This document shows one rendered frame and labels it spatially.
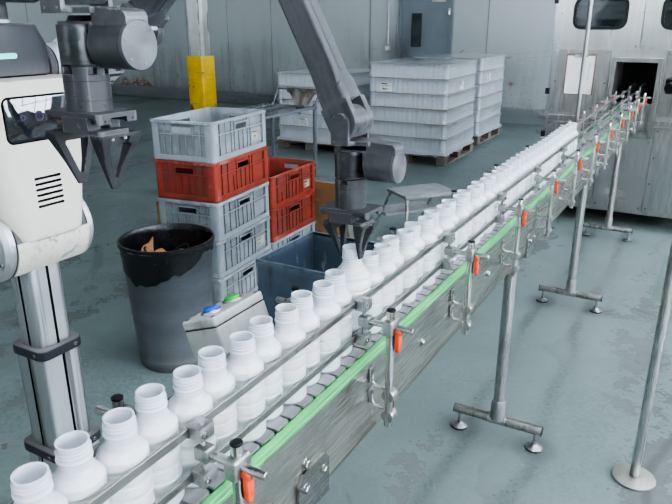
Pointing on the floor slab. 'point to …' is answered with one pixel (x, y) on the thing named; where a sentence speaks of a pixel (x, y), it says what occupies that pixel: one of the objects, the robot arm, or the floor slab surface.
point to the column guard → (201, 81)
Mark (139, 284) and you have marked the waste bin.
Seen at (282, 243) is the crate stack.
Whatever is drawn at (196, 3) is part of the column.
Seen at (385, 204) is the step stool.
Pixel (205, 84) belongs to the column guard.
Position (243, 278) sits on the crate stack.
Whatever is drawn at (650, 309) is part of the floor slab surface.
